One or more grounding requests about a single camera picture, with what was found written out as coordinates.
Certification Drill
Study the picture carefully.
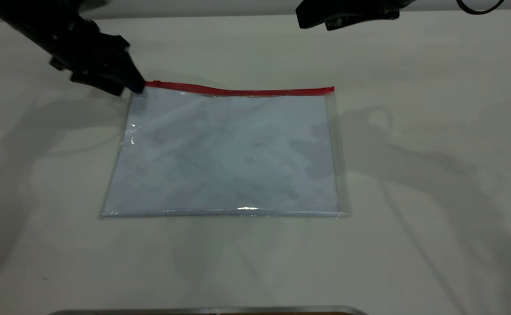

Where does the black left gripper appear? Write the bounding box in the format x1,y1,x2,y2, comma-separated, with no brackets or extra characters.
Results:
49,15,146,97

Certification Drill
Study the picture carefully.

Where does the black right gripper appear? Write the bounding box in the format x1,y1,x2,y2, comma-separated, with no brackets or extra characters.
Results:
296,0,414,32

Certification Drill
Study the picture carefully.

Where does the clear plastic zip bag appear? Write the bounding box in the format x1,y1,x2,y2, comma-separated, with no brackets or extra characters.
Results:
100,80,351,218

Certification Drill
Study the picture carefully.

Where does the grey metal rim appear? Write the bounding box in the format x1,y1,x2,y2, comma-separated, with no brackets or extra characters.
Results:
48,305,368,315

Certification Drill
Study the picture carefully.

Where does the looped black cable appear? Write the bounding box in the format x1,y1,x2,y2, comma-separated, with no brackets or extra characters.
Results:
456,0,506,15

